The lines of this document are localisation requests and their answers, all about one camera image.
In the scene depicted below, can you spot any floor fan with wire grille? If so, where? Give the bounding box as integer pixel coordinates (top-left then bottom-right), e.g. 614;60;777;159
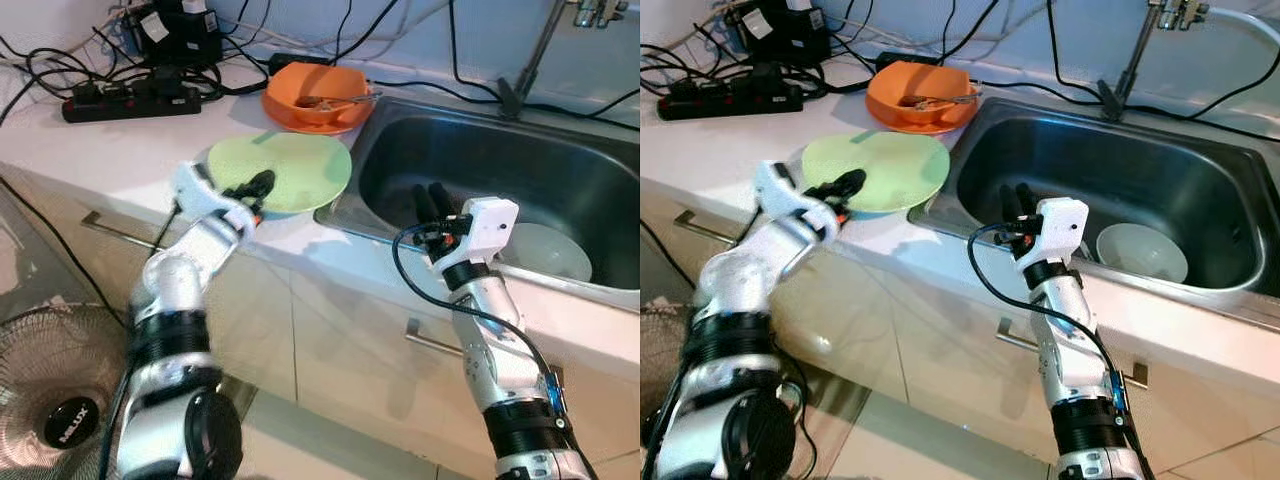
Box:
0;304;136;480
640;305;701;480

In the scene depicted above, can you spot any white water hose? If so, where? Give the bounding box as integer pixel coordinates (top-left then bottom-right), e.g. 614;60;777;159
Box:
1205;5;1280;51

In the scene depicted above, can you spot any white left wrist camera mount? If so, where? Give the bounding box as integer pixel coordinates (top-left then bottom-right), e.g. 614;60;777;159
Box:
753;160;844;241
170;160;257;239

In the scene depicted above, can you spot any black power strip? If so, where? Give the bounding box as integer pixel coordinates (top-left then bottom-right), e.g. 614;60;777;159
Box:
656;78;806;122
62;78;203;124

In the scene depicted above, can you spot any white ribbed bowl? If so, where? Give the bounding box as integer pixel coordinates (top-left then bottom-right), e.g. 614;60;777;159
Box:
498;221;595;285
1095;222;1190;284

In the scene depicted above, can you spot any light green plate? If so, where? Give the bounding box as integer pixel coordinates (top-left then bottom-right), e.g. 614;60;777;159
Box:
801;130;952;214
206;131;354;215

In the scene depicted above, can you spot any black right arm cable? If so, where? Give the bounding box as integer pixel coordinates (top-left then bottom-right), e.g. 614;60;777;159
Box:
966;222;1126;401
391;224;566;411

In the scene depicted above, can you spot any stainless steel sink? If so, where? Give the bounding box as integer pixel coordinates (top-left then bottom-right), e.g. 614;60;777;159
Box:
316;96;641;313
905;97;1280;326

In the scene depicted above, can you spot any orange bowl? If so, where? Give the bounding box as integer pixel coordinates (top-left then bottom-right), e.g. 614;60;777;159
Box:
866;60;979;128
264;62;374;129

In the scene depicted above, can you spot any white sink counter cabinet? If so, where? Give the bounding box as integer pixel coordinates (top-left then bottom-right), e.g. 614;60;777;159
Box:
0;165;641;480
640;175;1280;480

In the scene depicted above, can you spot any orange plate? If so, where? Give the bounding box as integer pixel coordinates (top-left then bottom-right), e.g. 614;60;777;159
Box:
866;100;973;136
262;100;369;137

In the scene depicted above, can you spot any silver bar cabinet handle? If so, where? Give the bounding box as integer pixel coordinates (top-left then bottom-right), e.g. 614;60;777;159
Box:
404;318;466;358
80;210;166;253
997;318;1149;389

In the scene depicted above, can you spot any black power adapter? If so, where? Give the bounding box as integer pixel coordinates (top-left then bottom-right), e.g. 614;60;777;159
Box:
735;0;831;67
128;0;224;67

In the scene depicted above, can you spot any thick black wall cable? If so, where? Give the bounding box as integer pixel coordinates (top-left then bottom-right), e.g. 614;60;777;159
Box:
447;0;513;106
1045;0;1111;106

